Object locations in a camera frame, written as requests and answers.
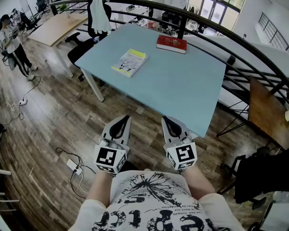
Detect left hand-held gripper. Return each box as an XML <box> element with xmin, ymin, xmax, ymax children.
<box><xmin>93</xmin><ymin>115</ymin><xmax>132</xmax><ymax>177</ymax></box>

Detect white and yellow book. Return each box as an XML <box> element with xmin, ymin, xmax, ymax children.
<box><xmin>111</xmin><ymin>48</ymin><xmax>149</xmax><ymax>78</ymax></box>

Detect black chair with dark jacket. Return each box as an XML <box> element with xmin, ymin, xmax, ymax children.
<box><xmin>220</xmin><ymin>136</ymin><xmax>289</xmax><ymax>211</ymax></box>

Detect person's black trousers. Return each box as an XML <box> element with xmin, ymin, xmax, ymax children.
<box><xmin>120</xmin><ymin>161</ymin><xmax>140</xmax><ymax>172</ymax></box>

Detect black stair railing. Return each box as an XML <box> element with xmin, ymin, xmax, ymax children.
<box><xmin>258</xmin><ymin>12</ymin><xmax>289</xmax><ymax>65</ymax></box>

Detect white cloth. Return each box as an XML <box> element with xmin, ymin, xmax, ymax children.
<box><xmin>90</xmin><ymin>0</ymin><xmax>112</xmax><ymax>33</ymax></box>

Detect white table leg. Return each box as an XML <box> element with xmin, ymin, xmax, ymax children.
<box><xmin>80</xmin><ymin>67</ymin><xmax>105</xmax><ymax>103</ymax></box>

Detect dark wooden side table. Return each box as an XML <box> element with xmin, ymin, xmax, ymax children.
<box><xmin>247</xmin><ymin>76</ymin><xmax>289</xmax><ymax>152</ymax></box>

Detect green plant in vase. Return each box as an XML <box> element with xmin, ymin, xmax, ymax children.
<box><xmin>58</xmin><ymin>3</ymin><xmax>69</xmax><ymax>18</ymax></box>

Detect black office chair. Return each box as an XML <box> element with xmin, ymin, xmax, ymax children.
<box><xmin>65</xmin><ymin>0</ymin><xmax>113</xmax><ymax>82</ymax></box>

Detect light wooden desk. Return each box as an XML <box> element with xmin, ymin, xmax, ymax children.
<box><xmin>27</xmin><ymin>13</ymin><xmax>89</xmax><ymax>78</ymax></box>

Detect whiteboard on stand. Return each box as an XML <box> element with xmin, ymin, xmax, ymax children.
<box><xmin>19</xmin><ymin>0</ymin><xmax>31</xmax><ymax>13</ymax></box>

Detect person's right forearm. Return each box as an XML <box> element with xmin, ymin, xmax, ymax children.
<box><xmin>182</xmin><ymin>164</ymin><xmax>216</xmax><ymax>200</ymax></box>

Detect person's left forearm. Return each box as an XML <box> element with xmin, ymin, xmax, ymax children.
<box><xmin>85</xmin><ymin>169</ymin><xmax>114</xmax><ymax>208</ymax></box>

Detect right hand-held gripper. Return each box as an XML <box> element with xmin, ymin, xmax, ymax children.
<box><xmin>161</xmin><ymin>116</ymin><xmax>197</xmax><ymax>170</ymax></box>

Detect person's white printed t-shirt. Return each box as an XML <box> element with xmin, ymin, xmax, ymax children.
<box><xmin>68</xmin><ymin>171</ymin><xmax>246</xmax><ymax>231</ymax></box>

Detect red hardcover book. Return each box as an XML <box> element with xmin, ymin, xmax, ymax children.
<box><xmin>156</xmin><ymin>34</ymin><xmax>188</xmax><ymax>55</ymax></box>

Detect glass double door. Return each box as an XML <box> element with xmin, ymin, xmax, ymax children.
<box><xmin>199</xmin><ymin>0</ymin><xmax>228</xmax><ymax>26</ymax></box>

